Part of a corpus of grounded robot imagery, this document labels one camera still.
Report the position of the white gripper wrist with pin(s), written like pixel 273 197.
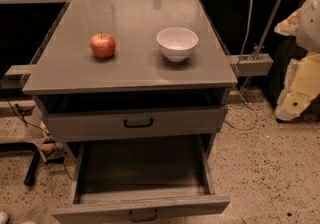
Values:
pixel 310 29

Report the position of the grey drawer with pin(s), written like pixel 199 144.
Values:
pixel 141 180
pixel 126 124

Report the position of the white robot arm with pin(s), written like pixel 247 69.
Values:
pixel 304 24

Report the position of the grey top drawer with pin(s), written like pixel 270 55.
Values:
pixel 126 124

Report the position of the grey drawer cabinet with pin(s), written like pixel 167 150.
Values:
pixel 69 78

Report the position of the white ceramic bowl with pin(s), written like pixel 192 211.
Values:
pixel 177 43

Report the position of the metal diagonal rod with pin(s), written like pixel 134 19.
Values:
pixel 257 49

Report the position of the red apple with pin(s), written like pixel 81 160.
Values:
pixel 103 45

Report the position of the black metal leg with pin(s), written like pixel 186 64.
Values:
pixel 30 176

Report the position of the grey metal side bracket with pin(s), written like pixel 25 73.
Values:
pixel 247 67

